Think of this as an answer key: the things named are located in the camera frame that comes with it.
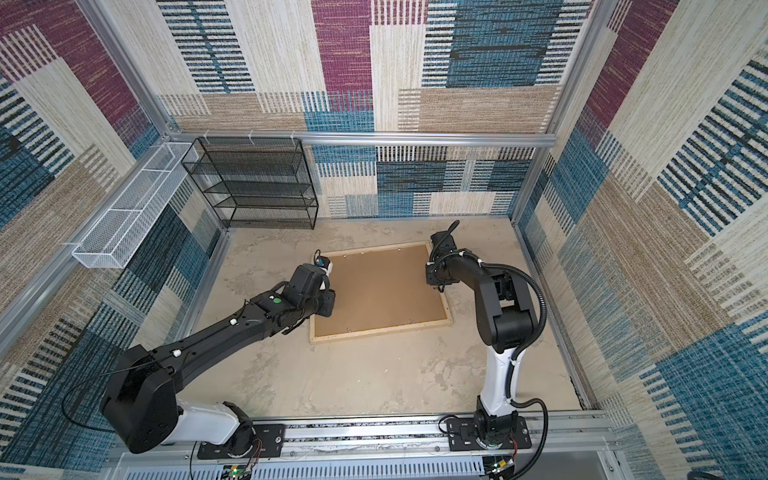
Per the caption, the aluminium front rail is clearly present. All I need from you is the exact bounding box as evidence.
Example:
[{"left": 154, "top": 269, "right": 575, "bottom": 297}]
[{"left": 99, "top": 411, "right": 632, "bottom": 479}]

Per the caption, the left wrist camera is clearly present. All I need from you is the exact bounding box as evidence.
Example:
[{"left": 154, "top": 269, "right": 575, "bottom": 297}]
[{"left": 313, "top": 249, "right": 333, "bottom": 276}]

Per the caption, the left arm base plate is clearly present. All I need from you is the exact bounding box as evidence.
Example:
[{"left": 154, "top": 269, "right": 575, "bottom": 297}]
[{"left": 196, "top": 422, "right": 287, "bottom": 461}]

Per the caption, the black wire shelf rack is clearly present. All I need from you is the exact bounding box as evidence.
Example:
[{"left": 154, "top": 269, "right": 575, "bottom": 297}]
[{"left": 181, "top": 137, "right": 319, "bottom": 229}]

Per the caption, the white mesh wall basket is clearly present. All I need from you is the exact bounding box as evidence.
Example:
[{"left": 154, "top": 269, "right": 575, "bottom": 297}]
[{"left": 72, "top": 142, "right": 191, "bottom": 269}]

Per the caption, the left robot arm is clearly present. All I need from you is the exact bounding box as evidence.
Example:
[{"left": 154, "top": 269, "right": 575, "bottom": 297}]
[{"left": 101, "top": 256, "right": 335, "bottom": 458}]

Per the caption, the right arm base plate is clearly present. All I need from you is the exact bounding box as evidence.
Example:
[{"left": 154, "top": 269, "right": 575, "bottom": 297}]
[{"left": 438, "top": 413, "right": 532, "bottom": 451}]

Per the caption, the brown cardboard backing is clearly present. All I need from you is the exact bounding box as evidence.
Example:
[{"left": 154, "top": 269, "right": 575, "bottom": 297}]
[{"left": 314, "top": 244, "right": 449, "bottom": 338}]

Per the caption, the wooden picture frame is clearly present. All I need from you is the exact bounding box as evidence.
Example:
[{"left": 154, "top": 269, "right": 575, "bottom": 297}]
[{"left": 308, "top": 241, "right": 454, "bottom": 345}]

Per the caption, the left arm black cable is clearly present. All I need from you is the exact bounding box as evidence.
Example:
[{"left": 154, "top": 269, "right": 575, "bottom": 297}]
[{"left": 59, "top": 359, "right": 265, "bottom": 480}]

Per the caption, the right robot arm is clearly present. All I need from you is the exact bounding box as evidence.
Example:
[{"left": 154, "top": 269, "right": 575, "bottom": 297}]
[{"left": 425, "top": 220, "right": 547, "bottom": 449}]

